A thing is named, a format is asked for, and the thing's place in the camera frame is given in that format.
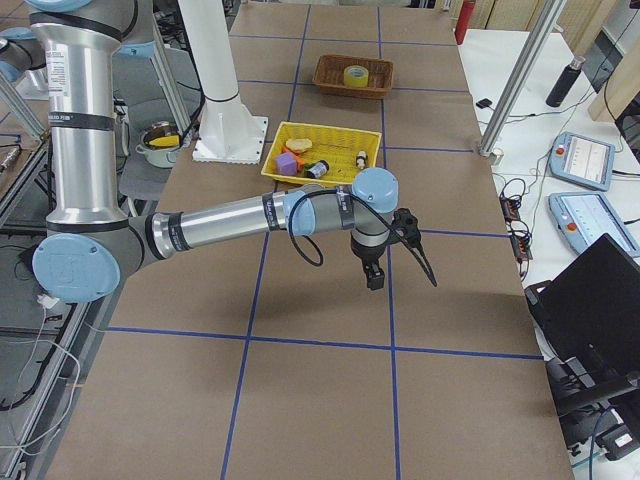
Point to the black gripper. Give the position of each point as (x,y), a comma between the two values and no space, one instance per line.
(366,258)

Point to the clear tape roll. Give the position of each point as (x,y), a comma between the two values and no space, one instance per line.
(355,76)

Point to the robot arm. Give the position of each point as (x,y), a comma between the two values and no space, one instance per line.
(92,246)

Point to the yellow woven basket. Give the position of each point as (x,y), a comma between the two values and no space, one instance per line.
(338,146)

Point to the brown wicker basket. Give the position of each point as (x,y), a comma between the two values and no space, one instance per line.
(328,76)

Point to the panda figurine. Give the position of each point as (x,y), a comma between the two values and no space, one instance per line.
(361,160)

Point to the small black-capped bottle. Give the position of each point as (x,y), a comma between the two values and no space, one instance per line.
(317,170)

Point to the orange toy carrot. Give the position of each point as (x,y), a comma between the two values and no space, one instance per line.
(300,162)

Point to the purple foam cube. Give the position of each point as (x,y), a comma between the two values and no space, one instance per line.
(286,164)

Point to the toy bread croissant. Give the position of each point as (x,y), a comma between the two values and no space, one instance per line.
(298,145)

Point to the small black puck device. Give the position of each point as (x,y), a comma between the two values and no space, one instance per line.
(483,103)

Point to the near teach pendant tablet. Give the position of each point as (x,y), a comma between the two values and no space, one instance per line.
(583,217)

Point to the teach pendant tablet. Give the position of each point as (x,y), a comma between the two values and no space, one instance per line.
(582,161)
(583,217)

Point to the far teach pendant tablet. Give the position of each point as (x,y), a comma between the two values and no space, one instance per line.
(582,161)

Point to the black laptop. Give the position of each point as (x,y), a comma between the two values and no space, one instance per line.
(589,314)

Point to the red cylinder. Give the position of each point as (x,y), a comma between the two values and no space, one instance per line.
(463,20)

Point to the black water bottle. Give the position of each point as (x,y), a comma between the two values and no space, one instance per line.
(565,82)

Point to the steel bowl with corn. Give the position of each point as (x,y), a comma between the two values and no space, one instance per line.
(159,144)

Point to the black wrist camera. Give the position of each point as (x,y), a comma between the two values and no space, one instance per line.
(375,275)

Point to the aluminium frame post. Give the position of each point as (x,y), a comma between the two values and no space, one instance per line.
(525,62)

